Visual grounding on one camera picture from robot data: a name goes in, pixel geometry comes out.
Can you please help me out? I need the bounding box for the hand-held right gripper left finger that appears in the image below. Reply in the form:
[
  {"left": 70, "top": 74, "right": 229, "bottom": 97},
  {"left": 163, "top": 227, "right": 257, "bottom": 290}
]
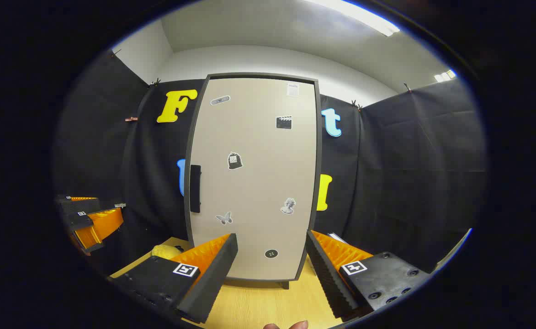
[{"left": 110, "top": 233, "right": 239, "bottom": 324}]

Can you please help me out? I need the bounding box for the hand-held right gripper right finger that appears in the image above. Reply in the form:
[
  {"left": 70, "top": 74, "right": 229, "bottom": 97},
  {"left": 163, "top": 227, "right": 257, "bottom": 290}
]
[{"left": 305, "top": 230, "right": 430, "bottom": 319}]

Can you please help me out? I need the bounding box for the dark grey cabinet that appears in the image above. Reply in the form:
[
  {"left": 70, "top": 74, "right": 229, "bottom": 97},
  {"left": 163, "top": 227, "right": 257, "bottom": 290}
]
[{"left": 184, "top": 72, "right": 323, "bottom": 289}]

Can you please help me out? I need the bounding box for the black door handle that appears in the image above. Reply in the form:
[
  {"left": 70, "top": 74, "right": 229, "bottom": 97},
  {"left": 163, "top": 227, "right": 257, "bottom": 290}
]
[{"left": 189, "top": 164, "right": 202, "bottom": 214}]

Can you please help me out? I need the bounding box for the beige cabinet door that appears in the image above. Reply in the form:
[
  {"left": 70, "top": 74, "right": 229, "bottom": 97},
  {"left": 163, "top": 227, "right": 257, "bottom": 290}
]
[{"left": 190, "top": 77, "right": 318, "bottom": 281}]

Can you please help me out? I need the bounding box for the black backdrop cloth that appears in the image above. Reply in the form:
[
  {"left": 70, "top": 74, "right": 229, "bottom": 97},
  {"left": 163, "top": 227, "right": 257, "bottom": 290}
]
[{"left": 53, "top": 48, "right": 487, "bottom": 275}]

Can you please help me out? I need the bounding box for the long ceiling light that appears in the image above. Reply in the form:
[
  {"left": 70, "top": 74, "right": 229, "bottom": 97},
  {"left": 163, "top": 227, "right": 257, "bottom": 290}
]
[{"left": 304, "top": 0, "right": 401, "bottom": 37}]

